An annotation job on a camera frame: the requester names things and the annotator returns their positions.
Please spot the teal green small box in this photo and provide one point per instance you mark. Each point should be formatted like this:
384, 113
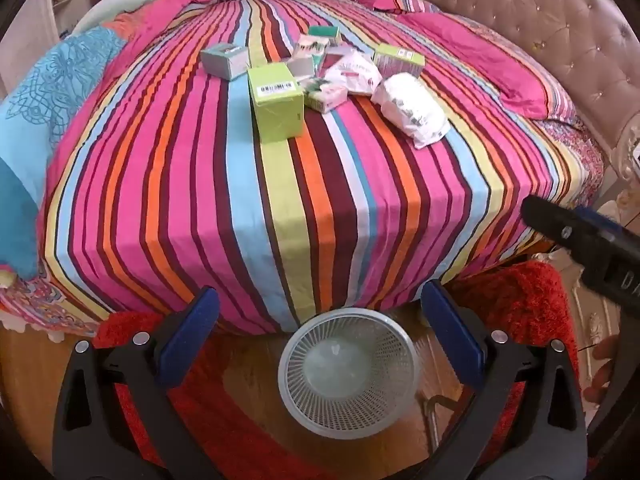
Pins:
326, 34

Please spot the pink white crumpled wrapper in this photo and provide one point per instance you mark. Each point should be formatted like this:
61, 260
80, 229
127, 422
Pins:
350, 72

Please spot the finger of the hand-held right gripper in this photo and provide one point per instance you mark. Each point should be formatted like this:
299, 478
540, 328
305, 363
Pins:
597, 217
555, 227

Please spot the white wardrobe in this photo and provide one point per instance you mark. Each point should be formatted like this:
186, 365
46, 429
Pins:
30, 25

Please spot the tufted beige headboard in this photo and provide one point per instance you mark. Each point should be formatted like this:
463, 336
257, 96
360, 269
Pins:
540, 20

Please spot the red shaggy rug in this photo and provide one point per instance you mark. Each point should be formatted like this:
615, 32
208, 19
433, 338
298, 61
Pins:
515, 305

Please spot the large forest print tissue pack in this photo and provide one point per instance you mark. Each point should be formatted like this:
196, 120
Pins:
325, 97

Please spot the person's right hand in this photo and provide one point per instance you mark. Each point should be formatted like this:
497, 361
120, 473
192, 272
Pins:
607, 360

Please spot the white crumpled plastic bag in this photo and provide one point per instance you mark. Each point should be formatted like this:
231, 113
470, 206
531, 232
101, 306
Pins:
412, 107

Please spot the large light green box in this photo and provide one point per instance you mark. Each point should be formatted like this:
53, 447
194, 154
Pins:
277, 105

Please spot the pink orange quilt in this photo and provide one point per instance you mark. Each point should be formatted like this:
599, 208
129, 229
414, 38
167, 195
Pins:
165, 10

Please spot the blue patterned blanket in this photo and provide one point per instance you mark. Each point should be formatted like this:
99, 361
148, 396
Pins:
45, 110

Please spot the striped pillow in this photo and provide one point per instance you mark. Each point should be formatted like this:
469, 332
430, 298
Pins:
385, 0

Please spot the pale green cushion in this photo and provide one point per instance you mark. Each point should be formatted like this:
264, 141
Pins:
115, 2

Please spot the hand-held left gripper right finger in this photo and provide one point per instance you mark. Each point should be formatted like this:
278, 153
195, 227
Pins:
452, 330

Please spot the pink pillow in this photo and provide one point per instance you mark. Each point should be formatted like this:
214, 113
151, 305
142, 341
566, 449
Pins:
480, 55

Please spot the grey cardboard box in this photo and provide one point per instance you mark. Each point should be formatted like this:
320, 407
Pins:
225, 62

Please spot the white ornate bed frame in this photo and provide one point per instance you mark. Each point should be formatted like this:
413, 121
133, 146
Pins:
625, 160

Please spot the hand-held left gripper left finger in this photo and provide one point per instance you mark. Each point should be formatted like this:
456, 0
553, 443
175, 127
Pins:
192, 327

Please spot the floral bed skirt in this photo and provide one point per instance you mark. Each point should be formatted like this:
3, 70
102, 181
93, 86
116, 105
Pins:
45, 310

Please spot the white plastic mesh basket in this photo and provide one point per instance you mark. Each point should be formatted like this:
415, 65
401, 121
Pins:
345, 375

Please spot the green box with floral side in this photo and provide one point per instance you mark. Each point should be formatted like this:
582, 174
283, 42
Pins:
400, 60

